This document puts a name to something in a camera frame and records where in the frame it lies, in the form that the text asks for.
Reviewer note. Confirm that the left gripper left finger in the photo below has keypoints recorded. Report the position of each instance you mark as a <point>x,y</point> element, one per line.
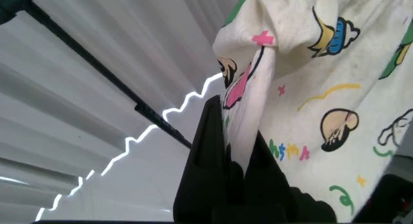
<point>203,179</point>

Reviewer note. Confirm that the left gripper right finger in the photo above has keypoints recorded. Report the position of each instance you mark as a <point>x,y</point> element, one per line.
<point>267,195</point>

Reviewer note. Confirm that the cream printed garment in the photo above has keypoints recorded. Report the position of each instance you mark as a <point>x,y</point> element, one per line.
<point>322,88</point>

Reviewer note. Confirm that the black clothes rack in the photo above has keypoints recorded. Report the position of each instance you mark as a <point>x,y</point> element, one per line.
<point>96,66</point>

